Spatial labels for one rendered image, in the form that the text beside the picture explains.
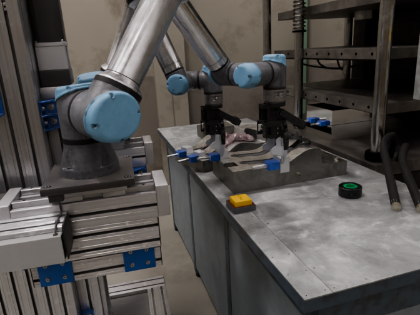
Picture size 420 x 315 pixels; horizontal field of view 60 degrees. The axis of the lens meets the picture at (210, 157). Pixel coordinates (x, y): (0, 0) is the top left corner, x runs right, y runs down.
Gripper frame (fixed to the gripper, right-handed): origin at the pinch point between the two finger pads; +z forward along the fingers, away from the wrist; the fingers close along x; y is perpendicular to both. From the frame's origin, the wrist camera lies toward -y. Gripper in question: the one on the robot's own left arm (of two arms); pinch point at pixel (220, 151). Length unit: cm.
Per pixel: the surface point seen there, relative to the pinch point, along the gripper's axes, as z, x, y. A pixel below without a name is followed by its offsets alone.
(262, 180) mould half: 8.3, 19.1, -10.2
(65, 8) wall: -82, -230, 64
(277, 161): -2.7, 30.6, -10.5
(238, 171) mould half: 3.0, 19.1, -0.3
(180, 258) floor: 92, -73, 8
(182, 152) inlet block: 5.3, -24.3, 11.6
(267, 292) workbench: 32, 52, 4
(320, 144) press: 13, -32, -69
